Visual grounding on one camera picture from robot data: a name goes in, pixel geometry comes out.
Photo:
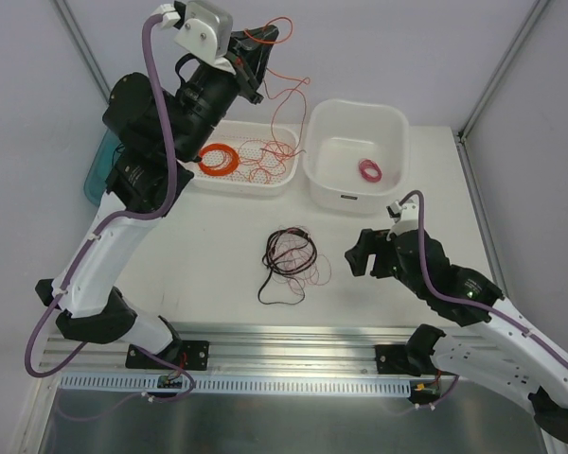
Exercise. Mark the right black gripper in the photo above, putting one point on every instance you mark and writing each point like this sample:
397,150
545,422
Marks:
381,258

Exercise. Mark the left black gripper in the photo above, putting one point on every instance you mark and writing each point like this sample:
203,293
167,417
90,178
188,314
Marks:
245,69

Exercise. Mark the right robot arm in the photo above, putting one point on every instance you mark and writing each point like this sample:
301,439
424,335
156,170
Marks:
528,375

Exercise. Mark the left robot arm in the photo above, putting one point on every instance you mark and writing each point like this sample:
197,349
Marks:
160,133

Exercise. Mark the white plastic tub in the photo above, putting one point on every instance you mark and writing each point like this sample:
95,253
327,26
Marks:
357,155

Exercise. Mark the white perforated plastic basket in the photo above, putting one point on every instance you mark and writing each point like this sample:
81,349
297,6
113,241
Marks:
268,159

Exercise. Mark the teal transparent plastic tray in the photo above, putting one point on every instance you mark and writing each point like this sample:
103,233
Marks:
95,182

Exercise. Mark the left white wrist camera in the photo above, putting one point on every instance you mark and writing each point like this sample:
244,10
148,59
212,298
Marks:
205,33

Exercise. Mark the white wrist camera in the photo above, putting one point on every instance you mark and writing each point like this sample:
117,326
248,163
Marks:
405,217
205,33

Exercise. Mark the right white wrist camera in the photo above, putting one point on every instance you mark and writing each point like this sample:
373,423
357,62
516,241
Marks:
405,217

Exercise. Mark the aluminium mounting rail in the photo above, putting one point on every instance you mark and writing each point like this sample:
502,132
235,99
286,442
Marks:
237,349

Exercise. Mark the left aluminium frame post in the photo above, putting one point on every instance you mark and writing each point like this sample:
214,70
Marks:
76,35

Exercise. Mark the aluminium frame post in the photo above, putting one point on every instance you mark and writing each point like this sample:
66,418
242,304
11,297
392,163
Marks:
511,54
76,35

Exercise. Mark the white slotted cable duct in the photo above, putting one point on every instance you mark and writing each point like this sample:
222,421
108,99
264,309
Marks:
231,384

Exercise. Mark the right aluminium frame post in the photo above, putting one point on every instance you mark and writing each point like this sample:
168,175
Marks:
511,54

